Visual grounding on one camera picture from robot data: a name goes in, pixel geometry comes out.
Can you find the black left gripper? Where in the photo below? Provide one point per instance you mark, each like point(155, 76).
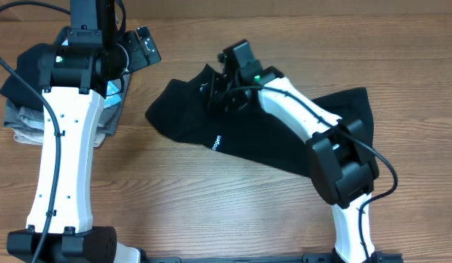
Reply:
point(139, 60)

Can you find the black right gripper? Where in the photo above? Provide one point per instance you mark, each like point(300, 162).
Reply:
point(212, 94)

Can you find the black t-shirt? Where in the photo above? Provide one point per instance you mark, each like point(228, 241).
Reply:
point(180, 113)

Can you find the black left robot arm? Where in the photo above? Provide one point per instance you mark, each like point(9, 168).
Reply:
point(60, 227)

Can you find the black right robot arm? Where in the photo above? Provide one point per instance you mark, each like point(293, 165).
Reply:
point(342, 165)

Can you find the folded light blue garment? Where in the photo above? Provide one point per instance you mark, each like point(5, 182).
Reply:
point(86, 71)

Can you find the folded beige garment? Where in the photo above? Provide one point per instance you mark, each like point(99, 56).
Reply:
point(35, 137)

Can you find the folded grey garment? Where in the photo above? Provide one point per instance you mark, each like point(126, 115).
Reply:
point(28, 119)

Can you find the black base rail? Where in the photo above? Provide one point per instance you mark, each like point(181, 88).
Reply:
point(305, 258)

